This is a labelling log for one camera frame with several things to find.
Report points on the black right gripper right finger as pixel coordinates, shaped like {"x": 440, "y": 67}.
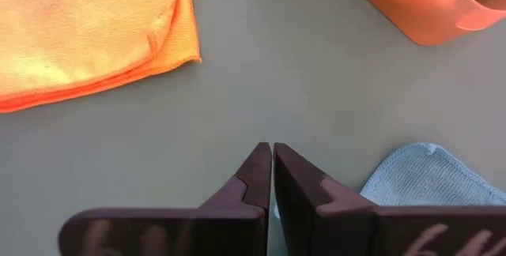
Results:
{"x": 375, "y": 232}

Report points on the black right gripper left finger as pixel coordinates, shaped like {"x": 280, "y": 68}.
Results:
{"x": 178, "y": 232}

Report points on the teal microfiber towel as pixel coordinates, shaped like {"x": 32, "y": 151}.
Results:
{"x": 427, "y": 177}

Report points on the orange microfiber towel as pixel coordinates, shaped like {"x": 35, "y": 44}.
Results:
{"x": 79, "y": 31}

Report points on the green table mat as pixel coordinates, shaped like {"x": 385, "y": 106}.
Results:
{"x": 276, "y": 90}

